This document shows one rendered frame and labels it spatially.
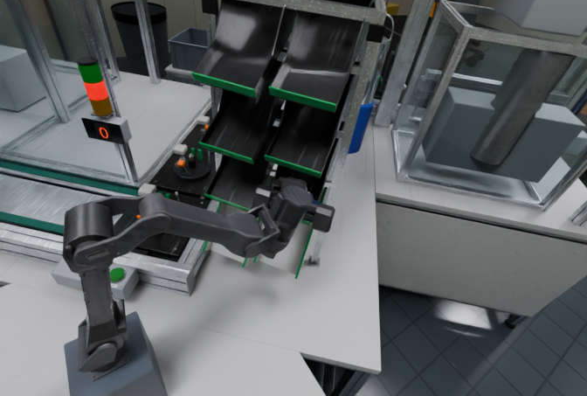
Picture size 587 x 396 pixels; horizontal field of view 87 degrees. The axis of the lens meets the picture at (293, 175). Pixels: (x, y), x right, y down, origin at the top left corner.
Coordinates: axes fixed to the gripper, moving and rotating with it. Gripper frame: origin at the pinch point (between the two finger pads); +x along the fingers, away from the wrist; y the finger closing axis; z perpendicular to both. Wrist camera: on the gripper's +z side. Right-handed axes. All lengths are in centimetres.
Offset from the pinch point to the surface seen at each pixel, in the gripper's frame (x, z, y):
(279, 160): -4.7, 10.7, 5.0
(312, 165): -1.8, 10.3, -1.8
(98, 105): 6, 6, 64
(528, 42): 65, 44, -53
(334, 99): -5.1, 26.2, -3.5
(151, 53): 98, 5, 121
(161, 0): 332, 26, 293
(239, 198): 0.0, -5.4, 15.1
